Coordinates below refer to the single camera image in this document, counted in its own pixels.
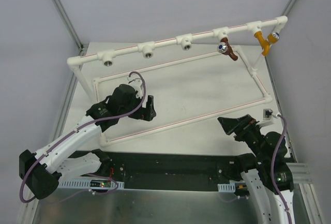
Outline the brown water faucet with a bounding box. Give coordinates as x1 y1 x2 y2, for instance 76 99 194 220
217 37 238 61

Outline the white PVC pipe frame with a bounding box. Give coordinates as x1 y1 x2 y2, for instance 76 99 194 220
67 16 288 140

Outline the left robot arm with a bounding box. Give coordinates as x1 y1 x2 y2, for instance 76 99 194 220
19 84 156 203

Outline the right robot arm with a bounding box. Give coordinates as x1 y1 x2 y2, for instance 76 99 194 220
217 114 295 223

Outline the yellow water faucet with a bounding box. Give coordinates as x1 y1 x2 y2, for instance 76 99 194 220
254 31 280 56

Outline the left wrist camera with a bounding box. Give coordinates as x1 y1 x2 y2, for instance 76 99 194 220
127 77 143 98

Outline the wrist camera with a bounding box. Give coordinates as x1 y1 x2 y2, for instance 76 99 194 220
258 109 280 127
127 77 143 98

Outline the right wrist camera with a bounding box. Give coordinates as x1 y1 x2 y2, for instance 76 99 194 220
258 109 280 127

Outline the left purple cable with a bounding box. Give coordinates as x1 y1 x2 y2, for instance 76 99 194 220
19 71 147 204

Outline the right white cable duct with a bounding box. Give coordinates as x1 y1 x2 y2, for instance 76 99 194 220
217 183 236 193

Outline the white cable duct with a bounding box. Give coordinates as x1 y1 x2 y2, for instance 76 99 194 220
58 178 125 190
217 183 236 193

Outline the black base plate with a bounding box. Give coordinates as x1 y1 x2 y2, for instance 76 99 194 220
72 151 263 191

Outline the aluminium profile rail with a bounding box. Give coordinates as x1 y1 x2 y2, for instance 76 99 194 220
287 163 312 184

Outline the left white cable duct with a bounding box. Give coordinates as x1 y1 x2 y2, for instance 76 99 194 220
58 178 125 190

